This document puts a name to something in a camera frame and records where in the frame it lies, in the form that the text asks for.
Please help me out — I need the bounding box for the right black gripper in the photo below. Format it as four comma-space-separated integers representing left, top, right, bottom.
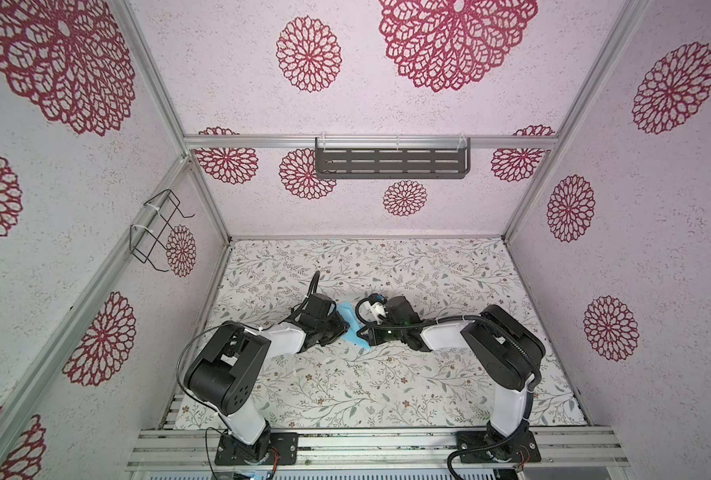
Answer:
354, 319, 407, 346

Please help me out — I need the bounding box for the light blue square paper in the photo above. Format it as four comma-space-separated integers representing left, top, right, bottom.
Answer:
337, 302, 371, 350

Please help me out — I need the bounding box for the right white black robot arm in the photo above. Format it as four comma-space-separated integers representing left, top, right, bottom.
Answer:
357, 304, 545, 448

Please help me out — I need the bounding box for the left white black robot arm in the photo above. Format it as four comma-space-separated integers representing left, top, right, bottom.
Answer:
181, 311, 350, 465

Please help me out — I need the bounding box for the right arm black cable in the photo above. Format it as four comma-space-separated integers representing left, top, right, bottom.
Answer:
354, 296, 543, 480

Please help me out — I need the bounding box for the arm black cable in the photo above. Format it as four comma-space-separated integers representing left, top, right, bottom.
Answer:
354, 296, 543, 480
174, 271, 322, 480

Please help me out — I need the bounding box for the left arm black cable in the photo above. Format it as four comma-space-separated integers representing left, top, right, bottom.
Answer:
174, 271, 322, 480

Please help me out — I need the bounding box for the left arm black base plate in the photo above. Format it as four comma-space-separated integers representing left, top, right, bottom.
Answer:
214, 431, 300, 467

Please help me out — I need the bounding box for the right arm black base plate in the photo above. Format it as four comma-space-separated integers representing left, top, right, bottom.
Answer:
455, 430, 543, 464

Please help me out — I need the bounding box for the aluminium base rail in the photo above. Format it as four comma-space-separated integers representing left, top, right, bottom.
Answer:
123, 426, 629, 473

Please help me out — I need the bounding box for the dark grey slotted wall shelf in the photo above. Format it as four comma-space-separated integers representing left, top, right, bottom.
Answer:
314, 138, 471, 180

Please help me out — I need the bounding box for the black wire wall rack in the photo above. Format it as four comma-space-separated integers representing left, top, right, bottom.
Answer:
128, 189, 195, 273

